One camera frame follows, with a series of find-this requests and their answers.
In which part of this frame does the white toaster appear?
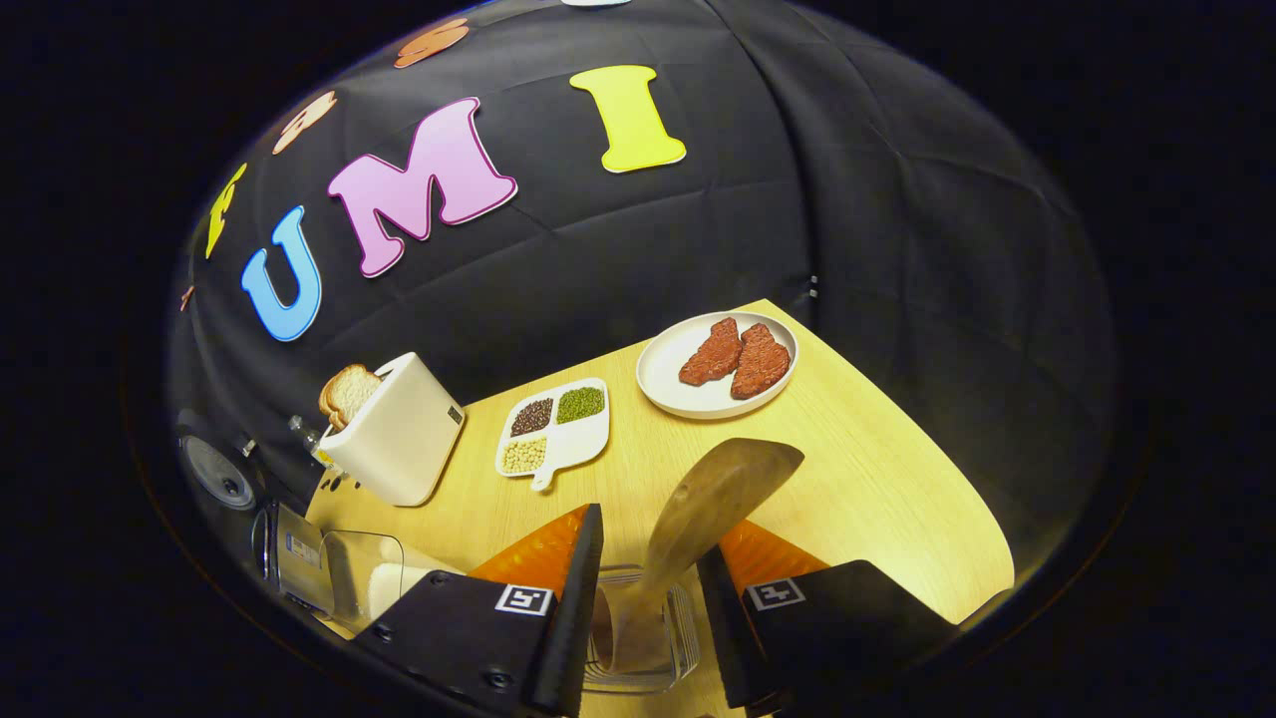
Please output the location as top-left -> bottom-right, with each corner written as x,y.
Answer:
319,352 -> 467,508

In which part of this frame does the white round plate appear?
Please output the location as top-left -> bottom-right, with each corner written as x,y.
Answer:
636,311 -> 799,420

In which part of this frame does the clear wire chopstick holder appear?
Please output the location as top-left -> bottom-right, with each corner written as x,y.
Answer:
583,564 -> 704,696

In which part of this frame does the small clear bottle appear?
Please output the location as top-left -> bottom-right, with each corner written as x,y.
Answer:
289,415 -> 335,470

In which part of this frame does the wooden spoon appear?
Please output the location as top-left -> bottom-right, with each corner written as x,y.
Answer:
608,437 -> 804,674

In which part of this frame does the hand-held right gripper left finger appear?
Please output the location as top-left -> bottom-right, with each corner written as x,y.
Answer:
354,504 -> 605,718

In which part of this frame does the red meat piece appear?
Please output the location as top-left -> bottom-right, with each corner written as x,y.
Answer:
731,323 -> 792,401
679,317 -> 744,387

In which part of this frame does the dark grey rice cooker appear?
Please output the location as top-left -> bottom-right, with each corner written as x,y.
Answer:
177,409 -> 340,619

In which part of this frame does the pile of white rice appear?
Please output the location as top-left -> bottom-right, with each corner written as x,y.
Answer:
367,563 -> 460,619

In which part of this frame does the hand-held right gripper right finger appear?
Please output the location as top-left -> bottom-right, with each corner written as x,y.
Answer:
696,519 -> 958,717

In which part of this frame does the pile of green beans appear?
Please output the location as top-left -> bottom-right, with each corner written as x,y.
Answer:
556,387 -> 606,425

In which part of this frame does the white divided dish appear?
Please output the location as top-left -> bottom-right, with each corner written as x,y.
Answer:
495,377 -> 610,492

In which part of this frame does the clear glass dish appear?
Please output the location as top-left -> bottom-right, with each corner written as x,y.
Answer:
321,529 -> 470,639

